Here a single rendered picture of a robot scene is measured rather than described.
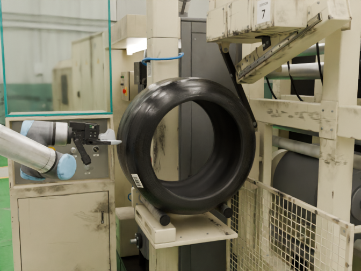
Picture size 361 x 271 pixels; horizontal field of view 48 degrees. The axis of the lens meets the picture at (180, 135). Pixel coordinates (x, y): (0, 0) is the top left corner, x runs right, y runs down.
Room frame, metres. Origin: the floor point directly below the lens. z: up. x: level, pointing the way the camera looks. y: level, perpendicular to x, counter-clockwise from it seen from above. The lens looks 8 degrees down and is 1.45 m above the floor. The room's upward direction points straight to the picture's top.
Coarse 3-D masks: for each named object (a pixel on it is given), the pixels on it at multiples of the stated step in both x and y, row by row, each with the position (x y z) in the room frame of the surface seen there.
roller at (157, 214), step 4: (140, 196) 1.86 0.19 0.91; (144, 200) 1.79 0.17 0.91; (148, 204) 1.72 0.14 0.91; (148, 208) 1.71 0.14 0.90; (152, 208) 1.66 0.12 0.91; (156, 208) 1.63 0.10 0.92; (152, 212) 1.65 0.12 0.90; (156, 212) 1.60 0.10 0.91; (160, 212) 1.58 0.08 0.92; (164, 212) 1.58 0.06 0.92; (156, 216) 1.58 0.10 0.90; (160, 216) 1.55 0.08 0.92; (164, 216) 1.54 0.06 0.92; (168, 216) 1.55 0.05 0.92; (160, 220) 1.54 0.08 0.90; (164, 220) 1.54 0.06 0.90; (168, 220) 1.55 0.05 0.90; (164, 224) 1.54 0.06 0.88
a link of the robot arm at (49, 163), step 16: (0, 128) 1.19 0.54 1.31; (0, 144) 1.18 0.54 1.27; (16, 144) 1.22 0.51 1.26; (32, 144) 1.28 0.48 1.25; (16, 160) 1.25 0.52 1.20; (32, 160) 1.27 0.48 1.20; (48, 160) 1.32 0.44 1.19; (64, 160) 1.36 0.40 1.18; (48, 176) 1.39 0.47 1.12; (64, 176) 1.36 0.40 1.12
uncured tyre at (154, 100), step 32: (160, 96) 1.55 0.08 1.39; (192, 96) 1.57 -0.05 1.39; (224, 96) 1.62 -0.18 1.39; (128, 128) 1.55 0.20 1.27; (224, 128) 1.92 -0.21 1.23; (128, 160) 1.53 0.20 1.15; (224, 160) 1.90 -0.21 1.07; (160, 192) 1.53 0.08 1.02; (192, 192) 1.84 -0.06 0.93; (224, 192) 1.62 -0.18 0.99
